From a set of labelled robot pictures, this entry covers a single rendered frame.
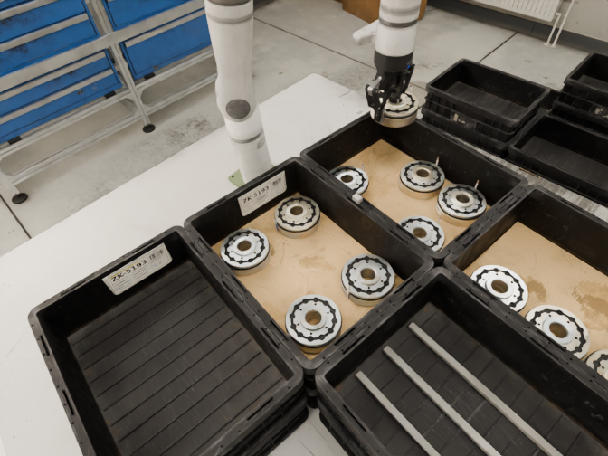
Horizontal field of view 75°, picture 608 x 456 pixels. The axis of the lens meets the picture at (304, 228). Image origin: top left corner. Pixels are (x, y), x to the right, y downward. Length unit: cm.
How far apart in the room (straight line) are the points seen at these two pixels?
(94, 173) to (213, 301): 190
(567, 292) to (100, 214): 116
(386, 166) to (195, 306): 57
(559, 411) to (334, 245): 48
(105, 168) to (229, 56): 183
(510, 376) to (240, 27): 80
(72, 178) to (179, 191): 149
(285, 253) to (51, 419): 57
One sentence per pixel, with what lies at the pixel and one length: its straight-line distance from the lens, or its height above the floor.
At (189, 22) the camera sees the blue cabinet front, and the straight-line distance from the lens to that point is 276.
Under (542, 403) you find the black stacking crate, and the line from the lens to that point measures 79.
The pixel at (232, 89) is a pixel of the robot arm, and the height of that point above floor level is 105.
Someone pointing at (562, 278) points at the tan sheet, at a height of 83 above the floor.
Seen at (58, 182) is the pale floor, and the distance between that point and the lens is 269.
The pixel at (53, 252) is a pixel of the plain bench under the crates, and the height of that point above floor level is 70.
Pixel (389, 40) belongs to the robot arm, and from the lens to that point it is 81.
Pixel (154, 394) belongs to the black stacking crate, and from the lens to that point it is 78.
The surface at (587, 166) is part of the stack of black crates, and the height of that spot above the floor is 38.
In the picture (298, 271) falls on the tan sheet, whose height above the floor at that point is 83.
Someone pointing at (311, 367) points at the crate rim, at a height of 93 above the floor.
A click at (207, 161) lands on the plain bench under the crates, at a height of 70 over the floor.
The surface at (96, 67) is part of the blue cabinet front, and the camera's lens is 256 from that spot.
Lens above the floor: 152
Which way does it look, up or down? 51 degrees down
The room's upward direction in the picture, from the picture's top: 5 degrees counter-clockwise
